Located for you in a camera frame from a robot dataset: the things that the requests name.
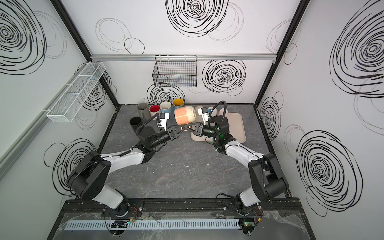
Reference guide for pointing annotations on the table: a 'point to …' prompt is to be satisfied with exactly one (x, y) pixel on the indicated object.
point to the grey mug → (143, 109)
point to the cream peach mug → (185, 115)
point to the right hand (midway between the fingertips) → (183, 127)
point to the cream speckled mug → (196, 112)
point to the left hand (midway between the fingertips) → (187, 128)
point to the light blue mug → (165, 107)
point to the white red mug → (154, 109)
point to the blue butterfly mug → (178, 103)
